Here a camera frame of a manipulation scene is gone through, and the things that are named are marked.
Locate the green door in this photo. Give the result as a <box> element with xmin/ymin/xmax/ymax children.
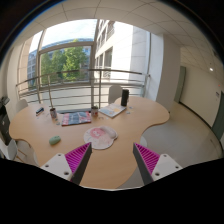
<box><xmin>174</xmin><ymin>66</ymin><xmax>186</xmax><ymax>103</ymax></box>

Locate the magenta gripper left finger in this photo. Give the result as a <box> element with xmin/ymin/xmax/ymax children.
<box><xmin>42</xmin><ymin>143</ymin><xmax>92</xmax><ymax>185</ymax></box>

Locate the black cylindrical speaker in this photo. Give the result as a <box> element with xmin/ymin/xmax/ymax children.
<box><xmin>121</xmin><ymin>89</ymin><xmax>129</xmax><ymax>106</ymax></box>

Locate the red patterned book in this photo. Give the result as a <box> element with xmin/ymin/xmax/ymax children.
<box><xmin>61</xmin><ymin>111</ymin><xmax>91</xmax><ymax>126</ymax></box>

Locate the green computer mouse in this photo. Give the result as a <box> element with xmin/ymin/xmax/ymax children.
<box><xmin>49</xmin><ymin>136</ymin><xmax>61</xmax><ymax>145</ymax></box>

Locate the white chair behind table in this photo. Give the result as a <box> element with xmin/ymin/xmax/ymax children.
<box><xmin>108</xmin><ymin>85</ymin><xmax>122</xmax><ymax>103</ymax></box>

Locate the round pink mouse pad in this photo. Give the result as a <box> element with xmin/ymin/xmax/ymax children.
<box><xmin>84</xmin><ymin>126</ymin><xmax>118</xmax><ymax>150</ymax></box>

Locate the light blue book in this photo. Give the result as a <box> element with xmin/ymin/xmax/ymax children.
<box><xmin>99</xmin><ymin>103</ymin><xmax>125</xmax><ymax>118</ymax></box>

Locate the white chair at left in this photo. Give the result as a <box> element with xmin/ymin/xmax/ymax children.
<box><xmin>16</xmin><ymin>99</ymin><xmax>28</xmax><ymax>112</ymax></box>

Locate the black stapler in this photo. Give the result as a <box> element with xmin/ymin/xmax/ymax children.
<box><xmin>36</xmin><ymin>107</ymin><xmax>44</xmax><ymax>116</ymax></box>

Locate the metal window railing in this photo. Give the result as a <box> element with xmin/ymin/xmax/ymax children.
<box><xmin>16</xmin><ymin>68</ymin><xmax>150</xmax><ymax>110</ymax></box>

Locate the cup with tall stick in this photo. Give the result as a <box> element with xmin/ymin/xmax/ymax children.
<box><xmin>47</xmin><ymin>75</ymin><xmax>57</xmax><ymax>119</ymax></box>

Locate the white chair near left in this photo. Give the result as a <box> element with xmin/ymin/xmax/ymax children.
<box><xmin>0</xmin><ymin>139</ymin><xmax>39</xmax><ymax>166</ymax></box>

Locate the small potted plant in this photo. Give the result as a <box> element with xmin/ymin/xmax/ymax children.
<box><xmin>91</xmin><ymin>105</ymin><xmax>99</xmax><ymax>117</ymax></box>

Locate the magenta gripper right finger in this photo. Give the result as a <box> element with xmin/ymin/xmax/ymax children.
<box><xmin>133</xmin><ymin>143</ymin><xmax>182</xmax><ymax>185</ymax></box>

